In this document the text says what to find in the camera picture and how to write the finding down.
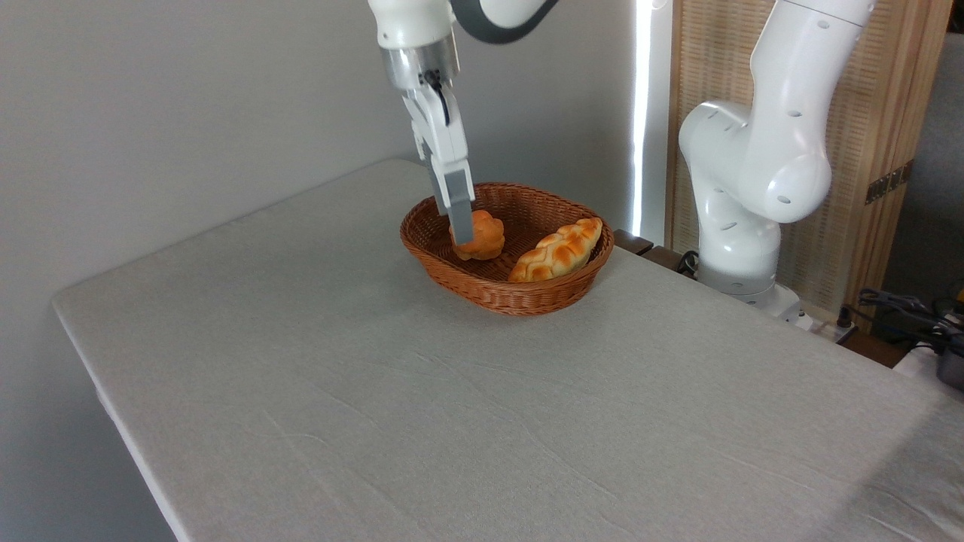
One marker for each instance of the braided golden bread loaf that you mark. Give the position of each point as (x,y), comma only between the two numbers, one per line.
(559,252)

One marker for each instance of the brown wicker basket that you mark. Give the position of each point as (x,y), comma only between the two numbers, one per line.
(520,297)

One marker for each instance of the bamboo wooden folding screen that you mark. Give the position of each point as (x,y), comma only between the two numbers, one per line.
(896,90)

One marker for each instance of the brass screen hinge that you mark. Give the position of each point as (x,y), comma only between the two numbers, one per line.
(889,182)

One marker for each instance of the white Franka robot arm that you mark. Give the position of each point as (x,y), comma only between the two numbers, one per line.
(761,150)

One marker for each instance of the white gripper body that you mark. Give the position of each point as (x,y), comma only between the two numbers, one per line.
(440,128)

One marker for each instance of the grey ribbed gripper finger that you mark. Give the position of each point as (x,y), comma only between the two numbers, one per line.
(432,177)
(461,211)

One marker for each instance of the round orange bread bun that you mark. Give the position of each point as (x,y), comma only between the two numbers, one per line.
(489,237)

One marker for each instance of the dark wooden furniture edge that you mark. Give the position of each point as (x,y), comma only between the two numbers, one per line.
(640,245)

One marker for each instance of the light grey tablecloth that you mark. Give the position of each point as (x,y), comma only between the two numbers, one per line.
(452,421)

